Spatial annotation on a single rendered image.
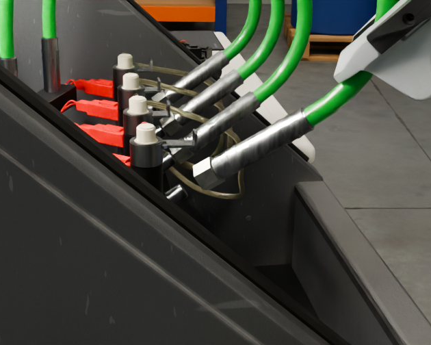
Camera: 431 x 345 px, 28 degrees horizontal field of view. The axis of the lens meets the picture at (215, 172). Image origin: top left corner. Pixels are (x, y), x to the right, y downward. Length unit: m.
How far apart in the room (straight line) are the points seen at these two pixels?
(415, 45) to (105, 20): 0.53
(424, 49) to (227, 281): 0.23
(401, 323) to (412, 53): 0.34
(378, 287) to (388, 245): 2.26
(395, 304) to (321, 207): 0.23
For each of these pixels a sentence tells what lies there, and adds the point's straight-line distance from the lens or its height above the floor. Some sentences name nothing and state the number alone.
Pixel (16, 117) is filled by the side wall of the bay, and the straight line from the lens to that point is 0.35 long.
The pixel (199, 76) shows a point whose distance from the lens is 0.96.
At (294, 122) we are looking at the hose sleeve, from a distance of 0.60.
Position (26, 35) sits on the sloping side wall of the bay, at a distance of 1.02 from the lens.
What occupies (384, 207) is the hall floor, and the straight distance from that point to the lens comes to 3.44.
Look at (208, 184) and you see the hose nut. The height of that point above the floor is 1.13.
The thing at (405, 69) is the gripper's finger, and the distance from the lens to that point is 0.56.
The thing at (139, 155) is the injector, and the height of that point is 1.12.
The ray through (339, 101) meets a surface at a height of 1.20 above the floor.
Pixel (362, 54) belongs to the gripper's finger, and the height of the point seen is 1.24.
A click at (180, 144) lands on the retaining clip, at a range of 0.72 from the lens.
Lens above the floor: 1.37
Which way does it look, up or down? 22 degrees down
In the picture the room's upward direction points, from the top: 1 degrees clockwise
